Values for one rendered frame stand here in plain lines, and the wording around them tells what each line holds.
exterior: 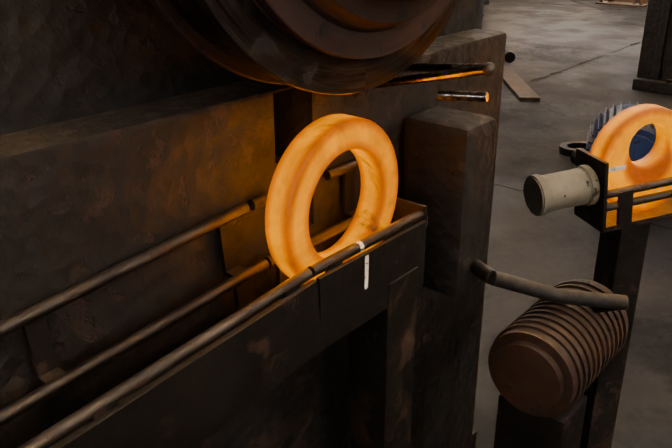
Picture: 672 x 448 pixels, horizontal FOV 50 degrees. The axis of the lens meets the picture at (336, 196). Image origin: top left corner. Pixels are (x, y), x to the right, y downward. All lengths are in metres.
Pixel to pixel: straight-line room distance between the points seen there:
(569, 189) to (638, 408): 0.86
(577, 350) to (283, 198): 0.48
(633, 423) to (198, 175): 1.29
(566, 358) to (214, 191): 0.51
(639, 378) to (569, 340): 0.93
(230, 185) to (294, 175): 0.08
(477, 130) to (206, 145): 0.36
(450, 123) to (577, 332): 0.33
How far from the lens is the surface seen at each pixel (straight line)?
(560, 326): 1.02
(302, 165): 0.70
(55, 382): 0.65
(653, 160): 1.15
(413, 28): 0.74
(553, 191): 1.05
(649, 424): 1.79
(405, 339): 0.89
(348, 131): 0.74
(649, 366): 1.98
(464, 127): 0.90
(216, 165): 0.72
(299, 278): 0.71
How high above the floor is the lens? 1.04
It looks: 22 degrees down
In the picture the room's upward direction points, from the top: straight up
